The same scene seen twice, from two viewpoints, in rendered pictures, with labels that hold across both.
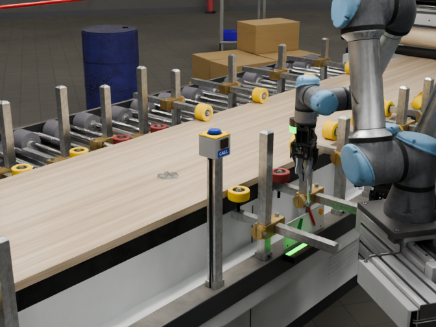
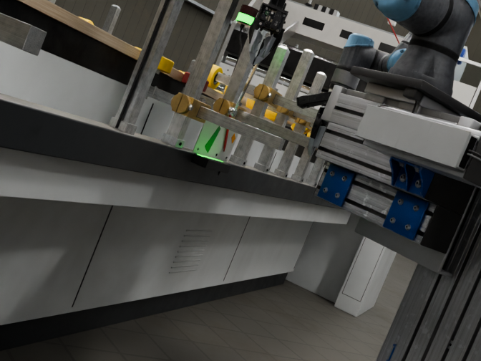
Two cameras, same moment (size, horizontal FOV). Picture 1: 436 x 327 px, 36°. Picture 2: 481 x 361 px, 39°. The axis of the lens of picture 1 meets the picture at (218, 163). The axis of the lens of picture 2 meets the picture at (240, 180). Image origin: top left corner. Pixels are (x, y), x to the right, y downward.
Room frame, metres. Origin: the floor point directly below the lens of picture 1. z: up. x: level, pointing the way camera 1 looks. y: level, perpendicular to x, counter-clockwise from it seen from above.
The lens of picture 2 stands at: (0.38, 0.29, 0.79)
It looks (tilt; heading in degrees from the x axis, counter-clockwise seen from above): 4 degrees down; 339
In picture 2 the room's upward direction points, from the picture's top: 22 degrees clockwise
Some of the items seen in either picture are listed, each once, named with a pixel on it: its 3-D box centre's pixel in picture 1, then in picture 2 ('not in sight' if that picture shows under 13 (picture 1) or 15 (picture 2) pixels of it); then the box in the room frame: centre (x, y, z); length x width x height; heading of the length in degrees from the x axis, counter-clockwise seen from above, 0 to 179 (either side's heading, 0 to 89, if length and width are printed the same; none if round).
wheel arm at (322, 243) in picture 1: (282, 230); (208, 115); (2.12, -0.22, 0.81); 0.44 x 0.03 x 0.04; 49
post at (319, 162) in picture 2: not in sight; (327, 145); (3.25, -1.14, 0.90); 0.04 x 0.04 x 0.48; 49
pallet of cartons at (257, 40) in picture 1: (256, 61); not in sight; (7.24, -0.42, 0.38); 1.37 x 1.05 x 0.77; 111
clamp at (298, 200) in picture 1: (307, 196); (228, 110); (2.33, -0.34, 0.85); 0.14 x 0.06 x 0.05; 139
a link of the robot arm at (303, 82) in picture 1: (307, 93); not in sight; (2.13, -0.29, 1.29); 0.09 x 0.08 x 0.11; 17
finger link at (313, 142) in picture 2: not in sight; (320, 142); (2.13, -0.56, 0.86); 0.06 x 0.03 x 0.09; 49
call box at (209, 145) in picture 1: (214, 145); not in sight; (1.92, 0.01, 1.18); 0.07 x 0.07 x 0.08; 49
